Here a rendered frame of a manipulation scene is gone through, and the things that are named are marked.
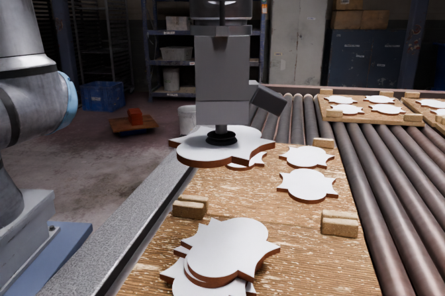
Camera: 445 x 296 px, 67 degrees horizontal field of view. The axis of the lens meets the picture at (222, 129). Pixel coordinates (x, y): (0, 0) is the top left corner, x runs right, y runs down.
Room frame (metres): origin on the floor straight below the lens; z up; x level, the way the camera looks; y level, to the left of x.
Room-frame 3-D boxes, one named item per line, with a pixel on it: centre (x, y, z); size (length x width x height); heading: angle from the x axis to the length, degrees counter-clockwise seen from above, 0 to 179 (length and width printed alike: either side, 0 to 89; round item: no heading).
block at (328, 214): (0.51, -0.21, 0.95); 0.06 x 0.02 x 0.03; 78
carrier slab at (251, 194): (0.73, -0.12, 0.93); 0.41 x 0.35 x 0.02; 168
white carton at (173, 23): (5.52, 0.67, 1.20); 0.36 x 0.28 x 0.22; 73
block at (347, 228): (0.49, -0.20, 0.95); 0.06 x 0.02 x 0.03; 78
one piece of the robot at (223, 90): (0.42, -0.02, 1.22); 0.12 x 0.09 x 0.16; 92
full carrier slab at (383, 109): (1.36, -0.59, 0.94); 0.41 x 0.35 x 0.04; 168
